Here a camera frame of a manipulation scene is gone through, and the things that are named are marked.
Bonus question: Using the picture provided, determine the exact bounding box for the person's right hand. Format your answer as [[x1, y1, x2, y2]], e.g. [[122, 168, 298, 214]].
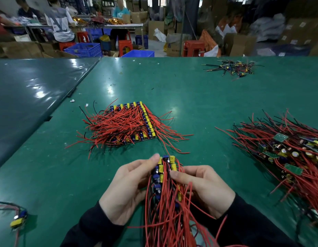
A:
[[169, 165, 236, 219]]

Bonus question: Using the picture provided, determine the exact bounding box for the person's left hand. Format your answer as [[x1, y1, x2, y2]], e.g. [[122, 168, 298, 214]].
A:
[[99, 153, 161, 226]]

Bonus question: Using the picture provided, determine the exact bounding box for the red-wired circuit board bundle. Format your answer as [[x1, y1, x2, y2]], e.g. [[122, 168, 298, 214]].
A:
[[128, 155, 228, 247]]

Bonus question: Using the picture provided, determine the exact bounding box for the person's left forearm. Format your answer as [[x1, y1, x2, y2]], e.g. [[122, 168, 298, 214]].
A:
[[60, 201, 125, 247]]

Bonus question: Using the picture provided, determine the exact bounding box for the person's right forearm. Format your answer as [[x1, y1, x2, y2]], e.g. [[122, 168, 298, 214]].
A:
[[192, 193, 302, 247]]

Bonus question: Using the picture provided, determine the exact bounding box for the blue plastic crate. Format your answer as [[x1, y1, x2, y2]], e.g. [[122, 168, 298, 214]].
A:
[[121, 50, 155, 58], [63, 43, 103, 58], [135, 35, 149, 49]]

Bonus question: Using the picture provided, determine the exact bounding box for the brown cardboard box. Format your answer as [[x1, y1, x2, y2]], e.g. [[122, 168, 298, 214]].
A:
[[223, 33, 258, 57], [166, 33, 185, 57], [148, 20, 165, 41], [130, 11, 149, 24]]

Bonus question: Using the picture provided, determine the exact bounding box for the white plastic bag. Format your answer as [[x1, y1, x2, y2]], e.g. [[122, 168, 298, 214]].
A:
[[153, 28, 167, 43]]

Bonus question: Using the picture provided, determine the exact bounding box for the grey metal work table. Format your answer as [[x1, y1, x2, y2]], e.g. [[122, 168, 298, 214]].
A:
[[26, 22, 144, 48]]

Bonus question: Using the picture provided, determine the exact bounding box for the stack of labelled cardboard boxes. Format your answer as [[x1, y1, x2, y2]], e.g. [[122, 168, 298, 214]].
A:
[[277, 17, 318, 57]]

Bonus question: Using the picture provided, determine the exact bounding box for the neat row of red-wired boards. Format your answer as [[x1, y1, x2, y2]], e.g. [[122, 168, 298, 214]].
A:
[[65, 99, 194, 160]]

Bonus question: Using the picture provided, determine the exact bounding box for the loose pile of wired boards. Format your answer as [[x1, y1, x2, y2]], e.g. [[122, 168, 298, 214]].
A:
[[215, 109, 318, 225]]

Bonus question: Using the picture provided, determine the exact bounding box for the small heap of black-wired parts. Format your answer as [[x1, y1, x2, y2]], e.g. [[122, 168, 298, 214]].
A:
[[202, 59, 264, 81]]

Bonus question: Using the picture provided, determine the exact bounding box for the single circuit board with wires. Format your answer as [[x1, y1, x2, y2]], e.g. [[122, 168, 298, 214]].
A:
[[0, 201, 29, 247]]

